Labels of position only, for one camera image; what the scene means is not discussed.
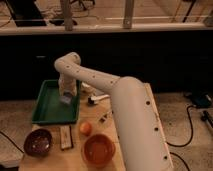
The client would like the metal fork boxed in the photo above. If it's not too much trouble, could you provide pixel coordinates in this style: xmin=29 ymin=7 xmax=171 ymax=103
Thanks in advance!
xmin=99 ymin=111 xmax=112 ymax=123

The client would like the black rectangular eraser block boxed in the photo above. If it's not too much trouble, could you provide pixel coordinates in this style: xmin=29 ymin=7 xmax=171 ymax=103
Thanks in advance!
xmin=60 ymin=125 xmax=73 ymax=150

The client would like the white round container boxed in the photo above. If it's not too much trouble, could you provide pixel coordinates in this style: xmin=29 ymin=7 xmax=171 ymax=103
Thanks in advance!
xmin=81 ymin=83 xmax=94 ymax=93

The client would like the green plastic tray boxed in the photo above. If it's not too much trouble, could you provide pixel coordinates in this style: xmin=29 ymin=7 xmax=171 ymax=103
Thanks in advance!
xmin=32 ymin=80 xmax=81 ymax=125

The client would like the white handled brush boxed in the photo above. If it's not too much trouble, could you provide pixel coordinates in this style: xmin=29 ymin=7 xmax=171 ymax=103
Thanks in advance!
xmin=88 ymin=94 xmax=108 ymax=105

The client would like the blue sponge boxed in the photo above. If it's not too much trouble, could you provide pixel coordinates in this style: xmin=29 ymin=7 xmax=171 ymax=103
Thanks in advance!
xmin=60 ymin=95 xmax=72 ymax=105

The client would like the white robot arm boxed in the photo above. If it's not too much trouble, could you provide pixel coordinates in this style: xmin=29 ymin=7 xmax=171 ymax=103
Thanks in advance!
xmin=54 ymin=52 xmax=174 ymax=171

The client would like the black floor cable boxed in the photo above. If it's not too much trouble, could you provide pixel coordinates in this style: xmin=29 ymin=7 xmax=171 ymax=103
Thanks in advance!
xmin=165 ymin=104 xmax=198 ymax=171

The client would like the purple bowl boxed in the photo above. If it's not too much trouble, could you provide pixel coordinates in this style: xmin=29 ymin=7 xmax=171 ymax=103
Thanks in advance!
xmin=24 ymin=129 xmax=52 ymax=157

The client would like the orange bowl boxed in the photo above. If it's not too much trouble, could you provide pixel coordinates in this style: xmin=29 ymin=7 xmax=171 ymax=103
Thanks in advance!
xmin=81 ymin=134 xmax=116 ymax=168

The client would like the orange fruit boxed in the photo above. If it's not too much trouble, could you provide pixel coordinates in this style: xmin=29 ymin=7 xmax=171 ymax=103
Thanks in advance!
xmin=79 ymin=122 xmax=92 ymax=136

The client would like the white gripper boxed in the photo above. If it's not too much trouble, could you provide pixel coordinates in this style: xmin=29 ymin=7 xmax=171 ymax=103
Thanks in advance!
xmin=58 ymin=75 xmax=77 ymax=96

